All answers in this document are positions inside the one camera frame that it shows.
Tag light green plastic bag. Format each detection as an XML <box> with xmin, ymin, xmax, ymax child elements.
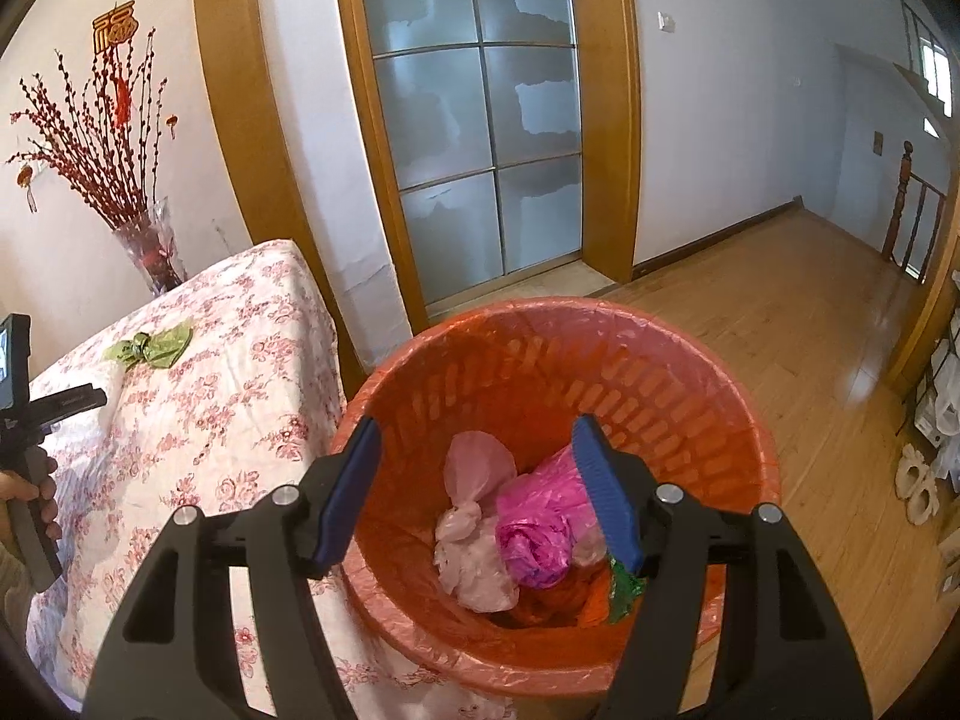
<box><xmin>103</xmin><ymin>321</ymin><xmax>194</xmax><ymax>371</ymax></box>

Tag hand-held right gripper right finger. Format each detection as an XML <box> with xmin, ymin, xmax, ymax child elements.
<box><xmin>571</xmin><ymin>414</ymin><xmax>875</xmax><ymax>720</ymax></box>

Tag pink plastic bag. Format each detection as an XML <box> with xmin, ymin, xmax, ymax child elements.
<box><xmin>495</xmin><ymin>444</ymin><xmax>601</xmax><ymax>592</ymax></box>

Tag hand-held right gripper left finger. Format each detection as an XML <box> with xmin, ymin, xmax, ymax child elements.
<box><xmin>81</xmin><ymin>416</ymin><xmax>383</xmax><ymax>720</ymax></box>

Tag window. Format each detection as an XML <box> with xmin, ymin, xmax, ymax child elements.
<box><xmin>919</xmin><ymin>37</ymin><xmax>953</xmax><ymax>115</ymax></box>

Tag person's left hand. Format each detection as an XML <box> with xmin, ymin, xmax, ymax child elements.
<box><xmin>0</xmin><ymin>456</ymin><xmax>62</xmax><ymax>545</ymax></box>

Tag dark green plastic bag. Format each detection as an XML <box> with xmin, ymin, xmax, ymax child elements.
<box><xmin>606</xmin><ymin>553</ymin><xmax>649</xmax><ymax>625</ymax></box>

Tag white slipper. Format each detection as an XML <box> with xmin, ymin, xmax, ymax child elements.
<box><xmin>905</xmin><ymin>480</ymin><xmax>944</xmax><ymax>527</ymax></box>
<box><xmin>896</xmin><ymin>444</ymin><xmax>931</xmax><ymax>500</ymax></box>

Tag white storage rack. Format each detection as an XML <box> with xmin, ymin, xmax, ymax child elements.
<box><xmin>896</xmin><ymin>307</ymin><xmax>960</xmax><ymax>488</ymax></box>

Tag frosted glass sliding door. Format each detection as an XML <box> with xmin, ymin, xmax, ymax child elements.
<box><xmin>358</xmin><ymin>0</ymin><xmax>584</xmax><ymax>308</ymax></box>

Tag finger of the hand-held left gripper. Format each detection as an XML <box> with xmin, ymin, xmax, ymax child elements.
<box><xmin>30</xmin><ymin>382</ymin><xmax>108</xmax><ymax>421</ymax></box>

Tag orange plastic bag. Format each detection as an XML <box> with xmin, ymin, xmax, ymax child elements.
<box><xmin>491</xmin><ymin>566</ymin><xmax>612</xmax><ymax>629</ymax></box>

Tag wooden stair railing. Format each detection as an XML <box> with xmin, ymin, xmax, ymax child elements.
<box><xmin>881</xmin><ymin>139</ymin><xmax>950</xmax><ymax>282</ymax></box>

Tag red hanging wall ornament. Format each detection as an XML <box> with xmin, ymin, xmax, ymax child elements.
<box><xmin>91</xmin><ymin>0</ymin><xmax>141</xmax><ymax>128</ymax></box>

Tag glass vase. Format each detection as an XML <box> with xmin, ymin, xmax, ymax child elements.
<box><xmin>112</xmin><ymin>196</ymin><xmax>188</xmax><ymax>297</ymax></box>

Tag person's left forearm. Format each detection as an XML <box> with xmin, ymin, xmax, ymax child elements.
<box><xmin>0</xmin><ymin>525</ymin><xmax>35</xmax><ymax>638</ymax></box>

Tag wooden door frame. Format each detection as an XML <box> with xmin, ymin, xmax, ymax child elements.
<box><xmin>330</xmin><ymin>0</ymin><xmax>644</xmax><ymax>331</ymax></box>

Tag red blossom branches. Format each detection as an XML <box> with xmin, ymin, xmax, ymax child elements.
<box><xmin>7</xmin><ymin>26</ymin><xmax>181</xmax><ymax>230</ymax></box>

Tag orange plastic waste basket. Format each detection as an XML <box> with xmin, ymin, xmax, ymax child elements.
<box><xmin>328</xmin><ymin>298</ymin><xmax>782</xmax><ymax>687</ymax></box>

